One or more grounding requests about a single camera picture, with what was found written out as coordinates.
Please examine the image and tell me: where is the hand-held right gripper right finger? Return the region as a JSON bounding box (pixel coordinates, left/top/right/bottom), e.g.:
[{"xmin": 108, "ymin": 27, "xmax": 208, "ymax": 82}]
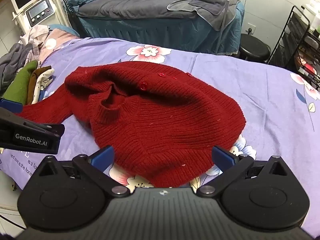
[{"xmin": 196, "ymin": 145, "xmax": 294, "ymax": 197}]

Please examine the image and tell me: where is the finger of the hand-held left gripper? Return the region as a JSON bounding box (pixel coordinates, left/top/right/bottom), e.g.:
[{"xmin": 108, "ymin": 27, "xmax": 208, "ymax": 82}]
[{"xmin": 0, "ymin": 98, "xmax": 23, "ymax": 115}]

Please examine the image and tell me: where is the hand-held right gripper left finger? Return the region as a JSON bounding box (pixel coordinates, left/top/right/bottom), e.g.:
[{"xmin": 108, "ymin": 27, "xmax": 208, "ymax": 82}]
[{"xmin": 32, "ymin": 145, "xmax": 131, "ymax": 198}]

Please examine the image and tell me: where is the red knit sweater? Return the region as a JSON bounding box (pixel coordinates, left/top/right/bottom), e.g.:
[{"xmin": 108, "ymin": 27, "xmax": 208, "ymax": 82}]
[{"xmin": 15, "ymin": 61, "xmax": 247, "ymax": 188}]

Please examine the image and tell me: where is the green folded cloth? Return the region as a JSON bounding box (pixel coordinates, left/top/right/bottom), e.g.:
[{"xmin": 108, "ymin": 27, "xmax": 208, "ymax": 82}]
[{"xmin": 2, "ymin": 60, "xmax": 39, "ymax": 105}]

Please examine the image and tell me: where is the brown folded cloth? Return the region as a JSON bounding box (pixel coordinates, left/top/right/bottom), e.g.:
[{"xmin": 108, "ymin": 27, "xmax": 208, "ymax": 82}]
[{"xmin": 26, "ymin": 65, "xmax": 52, "ymax": 105}]

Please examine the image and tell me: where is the white dotted folded cloth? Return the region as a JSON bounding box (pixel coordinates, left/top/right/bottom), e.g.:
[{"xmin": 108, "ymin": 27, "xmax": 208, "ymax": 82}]
[{"xmin": 32, "ymin": 68, "xmax": 55, "ymax": 103}]

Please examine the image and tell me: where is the grey crumpled garment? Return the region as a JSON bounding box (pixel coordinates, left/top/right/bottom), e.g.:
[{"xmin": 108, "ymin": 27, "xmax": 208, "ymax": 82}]
[{"xmin": 0, "ymin": 42, "xmax": 33, "ymax": 91}]

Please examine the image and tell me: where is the pink plaid garment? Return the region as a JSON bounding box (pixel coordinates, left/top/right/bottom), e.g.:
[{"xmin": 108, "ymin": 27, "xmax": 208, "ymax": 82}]
[{"xmin": 20, "ymin": 25, "xmax": 52, "ymax": 56}]

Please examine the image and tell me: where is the purple floral bed sheet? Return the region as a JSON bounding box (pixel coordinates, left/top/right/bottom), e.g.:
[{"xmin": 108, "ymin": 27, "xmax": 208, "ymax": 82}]
[{"xmin": 0, "ymin": 25, "xmax": 320, "ymax": 230}]

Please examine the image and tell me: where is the white beauty machine with screen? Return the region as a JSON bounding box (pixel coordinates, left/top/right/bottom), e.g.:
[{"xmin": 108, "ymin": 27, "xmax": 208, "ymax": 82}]
[{"xmin": 7, "ymin": 0, "xmax": 73, "ymax": 35}]

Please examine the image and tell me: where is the black round stool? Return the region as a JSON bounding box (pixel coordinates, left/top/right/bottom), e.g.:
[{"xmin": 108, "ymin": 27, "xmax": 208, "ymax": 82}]
[{"xmin": 239, "ymin": 34, "xmax": 272, "ymax": 63}]

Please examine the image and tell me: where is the teal blue cloth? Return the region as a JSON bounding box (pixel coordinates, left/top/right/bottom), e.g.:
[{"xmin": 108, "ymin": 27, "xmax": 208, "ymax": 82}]
[{"xmin": 67, "ymin": 0, "xmax": 245, "ymax": 56}]

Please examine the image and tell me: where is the grey towel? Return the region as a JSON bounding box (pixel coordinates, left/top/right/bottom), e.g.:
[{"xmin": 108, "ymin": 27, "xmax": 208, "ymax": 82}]
[{"xmin": 167, "ymin": 0, "xmax": 241, "ymax": 31}]

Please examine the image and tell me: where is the black coiled cable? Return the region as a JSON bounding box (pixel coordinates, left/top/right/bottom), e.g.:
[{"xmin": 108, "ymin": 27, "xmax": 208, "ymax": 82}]
[{"xmin": 59, "ymin": 0, "xmax": 74, "ymax": 14}]

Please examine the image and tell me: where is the black wire rack trolley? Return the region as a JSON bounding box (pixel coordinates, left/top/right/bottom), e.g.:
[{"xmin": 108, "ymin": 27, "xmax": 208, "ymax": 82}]
[{"xmin": 266, "ymin": 5, "xmax": 320, "ymax": 90}]

